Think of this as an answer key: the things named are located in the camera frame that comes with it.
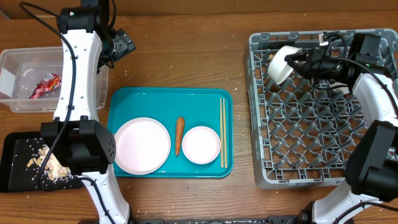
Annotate pale green bowl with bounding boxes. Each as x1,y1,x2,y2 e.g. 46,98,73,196
267,45,302,85

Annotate red snack wrapper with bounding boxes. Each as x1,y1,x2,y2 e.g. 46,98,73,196
29,73,62,99

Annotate orange carrot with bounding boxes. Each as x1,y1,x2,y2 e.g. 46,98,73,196
175,117,185,157

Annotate large pink plate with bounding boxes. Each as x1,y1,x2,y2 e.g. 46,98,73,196
115,118,171,175

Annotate small white plate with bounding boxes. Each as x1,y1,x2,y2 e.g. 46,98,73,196
182,126,221,165

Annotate peanut and rice scraps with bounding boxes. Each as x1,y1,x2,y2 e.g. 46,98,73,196
26,138,73,183

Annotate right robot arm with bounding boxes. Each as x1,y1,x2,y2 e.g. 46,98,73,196
282,32,397,223

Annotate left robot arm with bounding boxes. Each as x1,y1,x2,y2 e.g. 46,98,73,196
40,1,136,223

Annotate grey dishwasher rack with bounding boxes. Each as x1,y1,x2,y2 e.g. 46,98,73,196
244,29,397,189

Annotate clear plastic bin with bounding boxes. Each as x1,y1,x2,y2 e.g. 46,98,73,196
0,46,109,113

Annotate teal plastic serving tray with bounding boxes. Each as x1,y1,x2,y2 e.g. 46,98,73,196
108,87,234,179

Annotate black plastic tray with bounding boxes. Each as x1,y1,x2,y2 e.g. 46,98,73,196
1,132,82,192

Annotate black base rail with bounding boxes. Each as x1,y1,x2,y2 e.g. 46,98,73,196
132,215,298,224

